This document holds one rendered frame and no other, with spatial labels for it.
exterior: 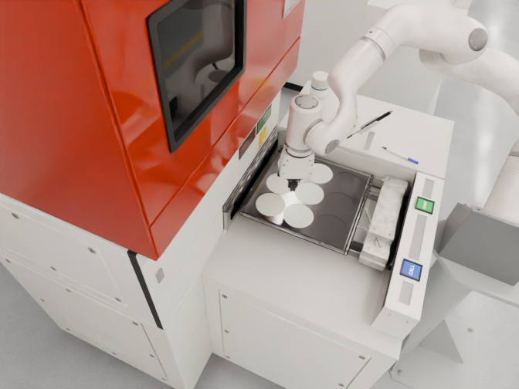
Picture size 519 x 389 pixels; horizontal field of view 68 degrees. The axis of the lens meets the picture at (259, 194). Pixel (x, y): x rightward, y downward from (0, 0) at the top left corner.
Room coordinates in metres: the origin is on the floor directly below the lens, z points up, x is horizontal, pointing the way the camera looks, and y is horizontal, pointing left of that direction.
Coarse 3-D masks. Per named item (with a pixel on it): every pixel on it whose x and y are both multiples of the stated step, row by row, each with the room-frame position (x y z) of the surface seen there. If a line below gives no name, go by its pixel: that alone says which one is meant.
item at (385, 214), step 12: (384, 192) 0.93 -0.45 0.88; (396, 192) 0.93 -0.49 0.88; (384, 204) 0.88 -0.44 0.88; (396, 204) 0.88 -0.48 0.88; (372, 216) 0.82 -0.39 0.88; (384, 216) 0.82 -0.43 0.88; (396, 216) 0.82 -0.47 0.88; (372, 240) 0.72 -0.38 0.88; (372, 264) 0.63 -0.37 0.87; (384, 264) 0.63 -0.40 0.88
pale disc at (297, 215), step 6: (294, 204) 0.83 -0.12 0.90; (288, 210) 0.80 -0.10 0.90; (294, 210) 0.81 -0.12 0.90; (300, 210) 0.81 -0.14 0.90; (306, 210) 0.81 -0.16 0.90; (288, 216) 0.78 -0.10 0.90; (294, 216) 0.78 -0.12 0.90; (300, 216) 0.78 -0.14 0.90; (306, 216) 0.78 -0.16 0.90; (312, 216) 0.78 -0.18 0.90; (288, 222) 0.75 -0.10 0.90; (294, 222) 0.75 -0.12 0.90; (300, 222) 0.76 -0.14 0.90; (306, 222) 0.76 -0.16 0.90
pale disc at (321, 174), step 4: (316, 164) 1.03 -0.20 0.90; (320, 164) 1.03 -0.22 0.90; (316, 168) 1.01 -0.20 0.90; (320, 168) 1.01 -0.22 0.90; (324, 168) 1.01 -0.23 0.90; (328, 168) 1.01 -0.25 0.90; (316, 172) 0.99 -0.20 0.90; (320, 172) 0.99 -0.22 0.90; (324, 172) 0.99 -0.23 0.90; (328, 172) 0.99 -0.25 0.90; (312, 176) 0.97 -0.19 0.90; (316, 176) 0.97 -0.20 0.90; (320, 176) 0.97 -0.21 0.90; (324, 176) 0.97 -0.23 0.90; (328, 176) 0.97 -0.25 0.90; (312, 180) 0.95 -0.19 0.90; (316, 180) 0.95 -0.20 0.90; (320, 180) 0.95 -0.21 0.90; (324, 180) 0.95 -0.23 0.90; (328, 180) 0.95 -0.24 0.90
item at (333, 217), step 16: (336, 176) 0.98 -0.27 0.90; (352, 176) 0.98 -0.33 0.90; (256, 192) 0.87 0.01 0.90; (272, 192) 0.88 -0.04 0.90; (288, 192) 0.88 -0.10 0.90; (336, 192) 0.90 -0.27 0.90; (352, 192) 0.90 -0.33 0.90; (256, 208) 0.80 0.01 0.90; (320, 208) 0.82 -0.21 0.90; (336, 208) 0.82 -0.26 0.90; (352, 208) 0.83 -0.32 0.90; (288, 224) 0.75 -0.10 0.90; (320, 224) 0.75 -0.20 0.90; (336, 224) 0.76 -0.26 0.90; (320, 240) 0.69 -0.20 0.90; (336, 240) 0.69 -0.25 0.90
